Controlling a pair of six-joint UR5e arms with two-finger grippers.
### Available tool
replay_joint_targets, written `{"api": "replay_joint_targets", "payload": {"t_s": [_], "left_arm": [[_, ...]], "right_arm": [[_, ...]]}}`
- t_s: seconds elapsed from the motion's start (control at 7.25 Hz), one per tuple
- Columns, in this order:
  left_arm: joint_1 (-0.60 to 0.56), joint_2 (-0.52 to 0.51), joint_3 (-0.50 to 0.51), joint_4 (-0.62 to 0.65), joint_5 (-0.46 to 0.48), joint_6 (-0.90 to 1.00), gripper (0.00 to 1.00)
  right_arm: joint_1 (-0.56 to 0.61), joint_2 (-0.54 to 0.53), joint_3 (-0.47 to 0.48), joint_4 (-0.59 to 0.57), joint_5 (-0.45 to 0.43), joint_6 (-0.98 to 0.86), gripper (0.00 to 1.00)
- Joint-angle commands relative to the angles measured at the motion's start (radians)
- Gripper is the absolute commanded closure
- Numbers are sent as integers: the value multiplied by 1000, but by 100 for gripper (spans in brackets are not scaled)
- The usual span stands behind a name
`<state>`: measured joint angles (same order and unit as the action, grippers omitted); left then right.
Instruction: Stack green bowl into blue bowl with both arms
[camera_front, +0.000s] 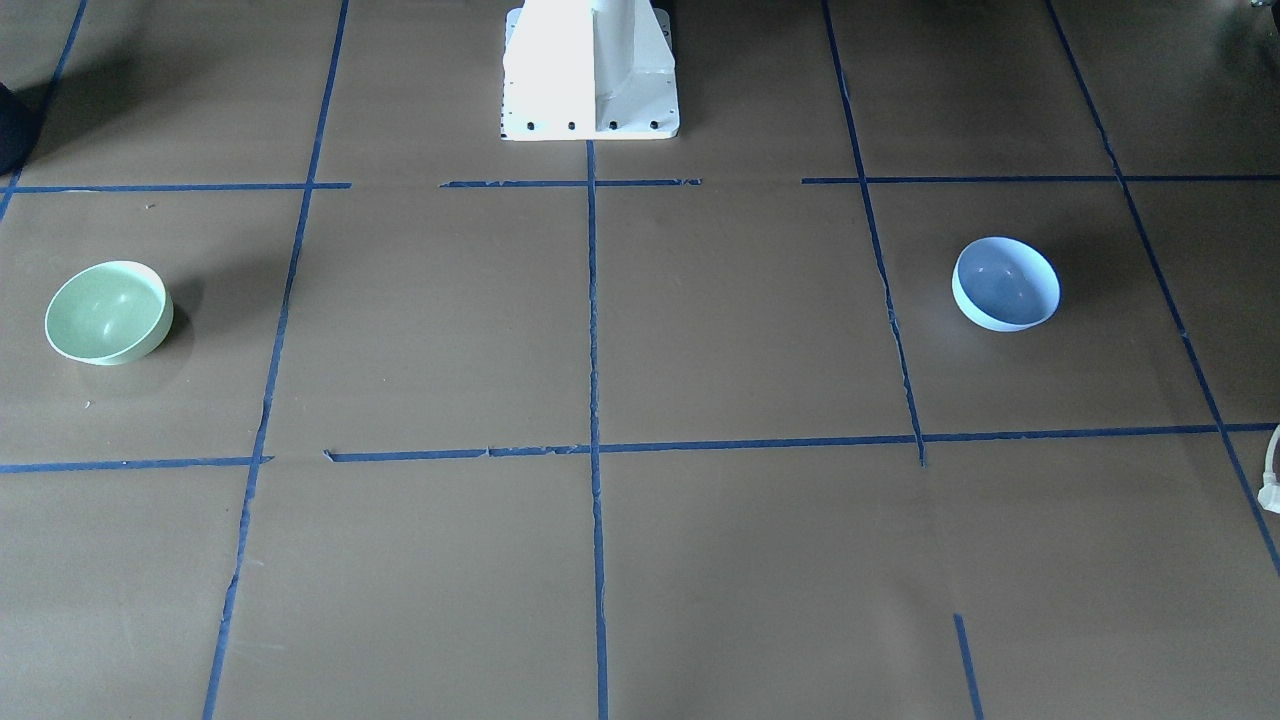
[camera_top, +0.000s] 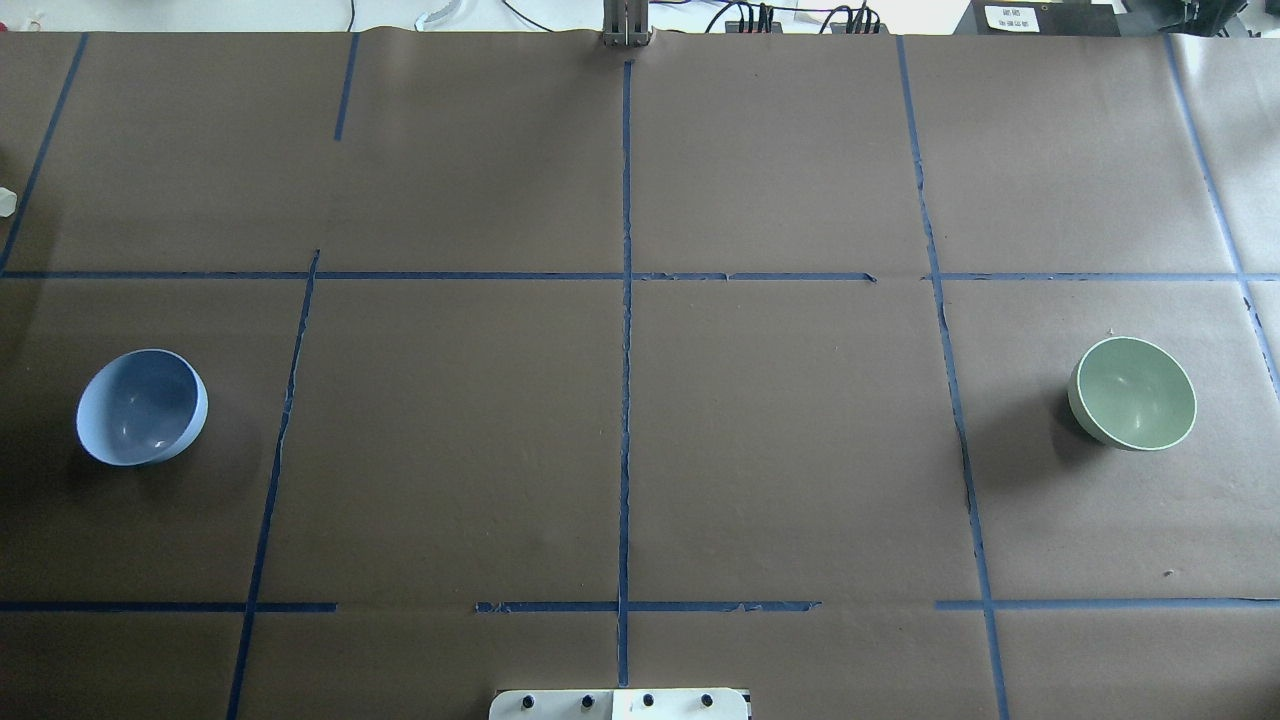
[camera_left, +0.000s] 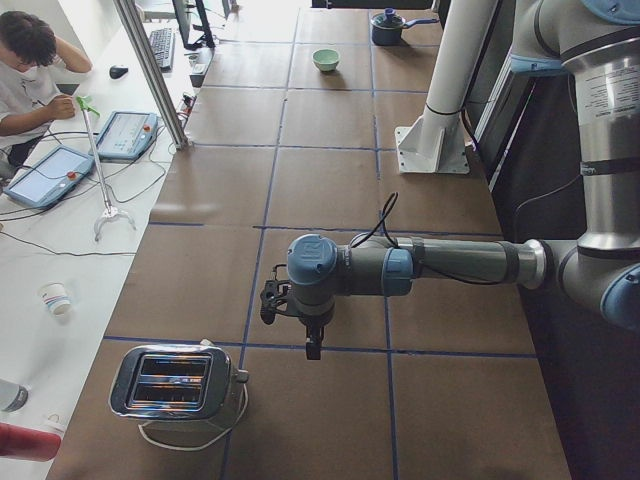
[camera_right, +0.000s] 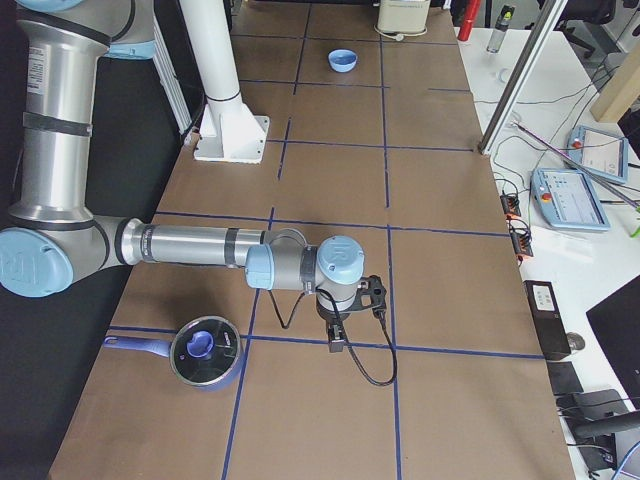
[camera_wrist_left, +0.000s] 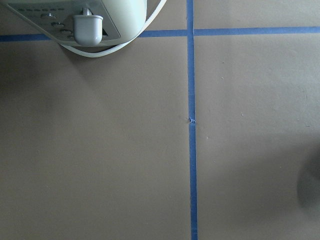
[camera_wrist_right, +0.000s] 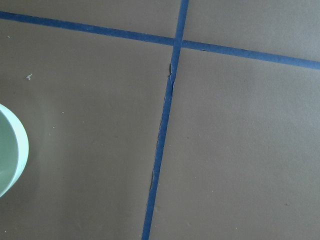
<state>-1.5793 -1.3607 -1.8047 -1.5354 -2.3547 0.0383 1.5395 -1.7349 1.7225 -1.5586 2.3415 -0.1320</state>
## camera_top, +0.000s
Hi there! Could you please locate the green bowl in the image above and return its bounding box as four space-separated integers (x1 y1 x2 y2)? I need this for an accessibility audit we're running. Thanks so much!
1066 336 1199 452

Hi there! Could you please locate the blue bowl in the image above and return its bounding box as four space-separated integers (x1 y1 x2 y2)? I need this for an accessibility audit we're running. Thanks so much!
76 348 210 468

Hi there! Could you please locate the black box with label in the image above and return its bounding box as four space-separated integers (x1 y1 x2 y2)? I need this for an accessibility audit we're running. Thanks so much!
952 1 1121 37

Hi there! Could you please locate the aluminium frame post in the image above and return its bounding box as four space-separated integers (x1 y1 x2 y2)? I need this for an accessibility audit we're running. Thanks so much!
602 0 653 47

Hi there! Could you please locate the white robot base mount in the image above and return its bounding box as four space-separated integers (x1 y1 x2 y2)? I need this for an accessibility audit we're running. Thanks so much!
488 687 753 719

